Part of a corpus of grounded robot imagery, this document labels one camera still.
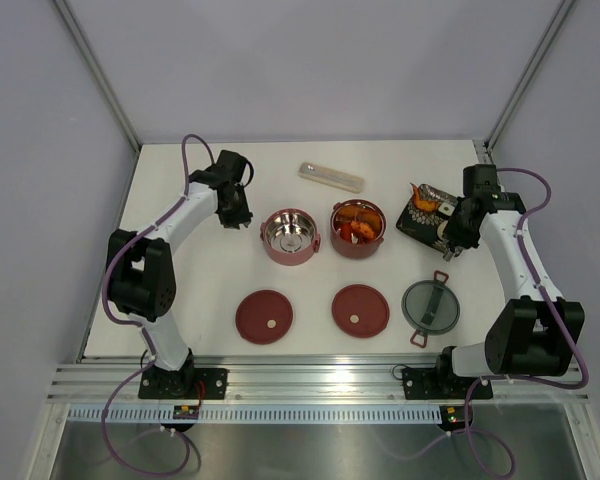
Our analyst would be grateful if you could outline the pink steel bowl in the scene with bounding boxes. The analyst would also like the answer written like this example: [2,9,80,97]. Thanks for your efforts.
[260,208,321,266]

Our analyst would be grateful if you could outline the orange fried chicken piece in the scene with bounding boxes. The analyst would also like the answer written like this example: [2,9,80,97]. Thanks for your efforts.
[351,220,376,243]

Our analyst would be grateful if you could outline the dark red steel bowl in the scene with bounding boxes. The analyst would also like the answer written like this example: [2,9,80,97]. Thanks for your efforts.
[329,199,387,260]

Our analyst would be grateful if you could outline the red sausage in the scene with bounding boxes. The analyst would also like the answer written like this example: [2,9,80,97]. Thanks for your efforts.
[339,222,357,244]

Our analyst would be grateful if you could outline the dark red lid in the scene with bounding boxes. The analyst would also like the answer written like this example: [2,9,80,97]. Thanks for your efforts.
[331,284,390,339]
[235,290,294,345]

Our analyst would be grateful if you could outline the metal tongs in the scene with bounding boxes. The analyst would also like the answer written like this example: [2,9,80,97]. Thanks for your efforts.
[437,219,456,253]

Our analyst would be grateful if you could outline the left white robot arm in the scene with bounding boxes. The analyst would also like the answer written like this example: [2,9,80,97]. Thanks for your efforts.
[101,150,254,398]

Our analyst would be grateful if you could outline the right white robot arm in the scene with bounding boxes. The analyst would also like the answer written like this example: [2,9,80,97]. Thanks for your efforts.
[433,193,585,396]

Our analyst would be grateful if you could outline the black floral food tray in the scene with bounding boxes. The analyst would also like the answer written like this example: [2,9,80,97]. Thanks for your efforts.
[396,183,460,254]

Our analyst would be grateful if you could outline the orange shrimp on tray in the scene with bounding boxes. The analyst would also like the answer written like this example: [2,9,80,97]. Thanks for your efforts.
[411,183,439,213]

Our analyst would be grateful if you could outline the grey transparent lid with handle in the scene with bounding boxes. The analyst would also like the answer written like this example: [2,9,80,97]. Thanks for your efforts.
[401,270,460,349]

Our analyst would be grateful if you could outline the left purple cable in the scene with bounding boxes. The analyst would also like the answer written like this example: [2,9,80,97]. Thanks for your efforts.
[101,133,201,476]

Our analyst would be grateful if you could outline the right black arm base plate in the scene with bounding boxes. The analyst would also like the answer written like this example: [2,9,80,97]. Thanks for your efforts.
[392,365,473,400]

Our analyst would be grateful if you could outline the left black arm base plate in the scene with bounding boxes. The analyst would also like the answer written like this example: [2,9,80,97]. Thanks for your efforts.
[138,367,228,400]

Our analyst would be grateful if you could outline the aluminium front rail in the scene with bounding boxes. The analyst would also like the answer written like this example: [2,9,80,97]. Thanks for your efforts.
[47,352,589,406]

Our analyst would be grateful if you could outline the white slotted cable duct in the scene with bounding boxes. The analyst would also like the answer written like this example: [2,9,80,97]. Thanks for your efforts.
[68,403,442,425]

